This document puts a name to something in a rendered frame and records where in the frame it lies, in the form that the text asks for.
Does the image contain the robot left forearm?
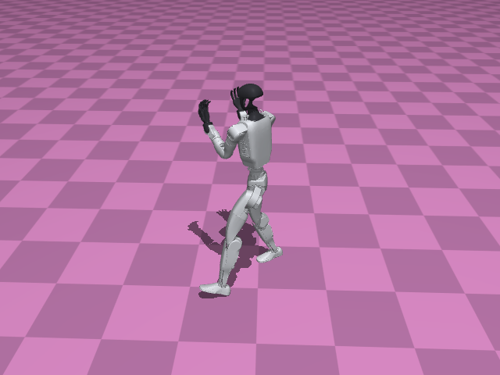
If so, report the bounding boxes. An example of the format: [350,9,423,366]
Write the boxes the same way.
[204,124,225,158]

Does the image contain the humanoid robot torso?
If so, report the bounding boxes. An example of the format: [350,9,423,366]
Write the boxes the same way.
[237,109,272,196]

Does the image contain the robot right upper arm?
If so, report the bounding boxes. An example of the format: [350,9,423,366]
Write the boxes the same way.
[264,111,276,127]

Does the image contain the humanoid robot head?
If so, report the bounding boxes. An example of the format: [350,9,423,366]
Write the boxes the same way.
[237,84,265,121]

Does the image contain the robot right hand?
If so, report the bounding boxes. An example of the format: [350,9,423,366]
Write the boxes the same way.
[230,87,248,119]

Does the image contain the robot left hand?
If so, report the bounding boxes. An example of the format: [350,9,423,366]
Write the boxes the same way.
[198,99,213,133]

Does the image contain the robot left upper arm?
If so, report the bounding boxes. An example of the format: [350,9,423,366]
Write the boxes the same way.
[221,123,248,159]

